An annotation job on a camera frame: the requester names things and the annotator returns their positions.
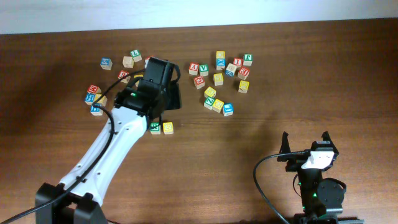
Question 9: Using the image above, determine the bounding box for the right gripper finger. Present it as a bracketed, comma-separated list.
[279, 131, 291, 154]
[321, 131, 333, 146]

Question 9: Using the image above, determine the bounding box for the yellow S wooden block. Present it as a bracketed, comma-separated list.
[162, 122, 174, 134]

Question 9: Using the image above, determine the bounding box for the green R wooden block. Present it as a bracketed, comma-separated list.
[149, 122, 161, 134]

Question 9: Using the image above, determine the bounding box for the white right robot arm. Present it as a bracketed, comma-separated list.
[277, 131, 364, 224]

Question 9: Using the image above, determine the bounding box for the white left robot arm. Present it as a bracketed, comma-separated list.
[35, 80, 181, 223]

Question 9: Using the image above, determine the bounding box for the red Q wooden block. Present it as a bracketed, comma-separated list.
[193, 76, 205, 89]

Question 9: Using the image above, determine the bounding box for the green Z wooden block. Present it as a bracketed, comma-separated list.
[204, 96, 215, 110]

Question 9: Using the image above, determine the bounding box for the yellow W wooden block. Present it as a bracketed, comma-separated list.
[204, 86, 216, 98]

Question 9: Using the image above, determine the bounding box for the red Y wooden block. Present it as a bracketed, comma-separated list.
[188, 63, 199, 75]

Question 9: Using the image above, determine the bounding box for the yellow wooden block X side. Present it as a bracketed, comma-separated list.
[134, 74, 144, 87]

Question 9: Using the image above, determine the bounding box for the yellow G wooden block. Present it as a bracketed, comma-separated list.
[212, 99, 224, 113]

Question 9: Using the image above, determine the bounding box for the green V wooden block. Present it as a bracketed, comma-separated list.
[199, 64, 209, 77]

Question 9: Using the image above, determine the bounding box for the yellow centre wooden block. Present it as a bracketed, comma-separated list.
[213, 73, 224, 86]

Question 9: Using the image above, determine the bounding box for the blue U wooden block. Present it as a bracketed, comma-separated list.
[223, 103, 234, 116]

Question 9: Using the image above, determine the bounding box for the red 6 wooden block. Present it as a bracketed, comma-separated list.
[118, 70, 131, 84]

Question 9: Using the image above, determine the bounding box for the green L wooden block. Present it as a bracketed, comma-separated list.
[130, 49, 142, 62]

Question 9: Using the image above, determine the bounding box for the blue X wooden block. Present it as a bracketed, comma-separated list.
[216, 58, 226, 70]

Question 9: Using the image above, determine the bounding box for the plain picture wooden block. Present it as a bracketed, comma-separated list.
[123, 56, 134, 68]

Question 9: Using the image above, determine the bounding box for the blue tilted wooden block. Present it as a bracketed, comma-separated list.
[224, 63, 237, 77]

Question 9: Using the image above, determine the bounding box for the yellow top stacked block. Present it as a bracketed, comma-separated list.
[216, 50, 226, 59]

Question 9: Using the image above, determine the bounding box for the yellow O wooden block left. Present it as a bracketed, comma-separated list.
[94, 94, 108, 106]

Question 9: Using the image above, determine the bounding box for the yellow right wooden block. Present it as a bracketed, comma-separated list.
[238, 80, 249, 93]

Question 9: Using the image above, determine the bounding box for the red E wooden block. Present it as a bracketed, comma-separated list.
[238, 67, 250, 80]

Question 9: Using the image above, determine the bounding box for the red I wooden block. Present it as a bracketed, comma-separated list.
[233, 58, 243, 68]

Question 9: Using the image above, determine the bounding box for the blue 5 wooden block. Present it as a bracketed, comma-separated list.
[100, 57, 113, 70]

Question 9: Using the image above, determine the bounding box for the blue H wooden block front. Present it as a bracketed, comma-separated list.
[90, 105, 103, 116]

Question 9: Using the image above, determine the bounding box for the blue h wooden block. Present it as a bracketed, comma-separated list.
[90, 105, 103, 116]
[84, 93, 96, 105]

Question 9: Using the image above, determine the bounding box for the red M wooden block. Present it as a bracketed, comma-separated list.
[87, 85, 101, 95]

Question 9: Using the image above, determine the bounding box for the blue H wooden block back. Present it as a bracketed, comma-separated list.
[84, 93, 96, 105]

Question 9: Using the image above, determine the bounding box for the green J wooden block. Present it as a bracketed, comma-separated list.
[243, 54, 253, 66]

